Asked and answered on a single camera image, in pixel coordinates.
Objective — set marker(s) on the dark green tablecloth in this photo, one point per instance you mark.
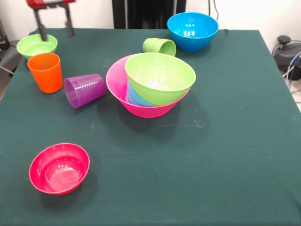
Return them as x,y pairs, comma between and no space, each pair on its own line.
150,176

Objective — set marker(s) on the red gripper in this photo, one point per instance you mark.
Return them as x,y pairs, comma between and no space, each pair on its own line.
50,2

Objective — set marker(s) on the small cyan bowl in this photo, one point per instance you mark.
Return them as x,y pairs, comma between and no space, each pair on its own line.
134,96

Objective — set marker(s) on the orange red cup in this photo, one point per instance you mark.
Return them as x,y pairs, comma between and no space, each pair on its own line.
44,73

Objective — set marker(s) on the black device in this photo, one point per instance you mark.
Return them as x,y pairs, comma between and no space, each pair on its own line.
3,35

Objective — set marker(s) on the large pink bowl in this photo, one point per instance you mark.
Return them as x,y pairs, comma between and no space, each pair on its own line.
115,80

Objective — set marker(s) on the large green bowl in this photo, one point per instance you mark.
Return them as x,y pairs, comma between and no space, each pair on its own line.
160,77

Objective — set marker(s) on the small magenta bowl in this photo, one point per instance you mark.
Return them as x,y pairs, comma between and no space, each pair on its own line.
58,169

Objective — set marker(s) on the green cup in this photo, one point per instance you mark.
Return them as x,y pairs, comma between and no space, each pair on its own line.
161,46

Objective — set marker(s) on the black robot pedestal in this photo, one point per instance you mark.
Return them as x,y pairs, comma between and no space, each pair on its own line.
145,14

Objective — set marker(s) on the large blue bowl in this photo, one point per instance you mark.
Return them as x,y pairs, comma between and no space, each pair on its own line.
192,30

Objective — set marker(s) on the purple cup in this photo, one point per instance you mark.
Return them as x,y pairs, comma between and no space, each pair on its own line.
84,90

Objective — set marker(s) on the small green bowl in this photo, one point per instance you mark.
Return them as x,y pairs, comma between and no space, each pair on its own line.
30,47

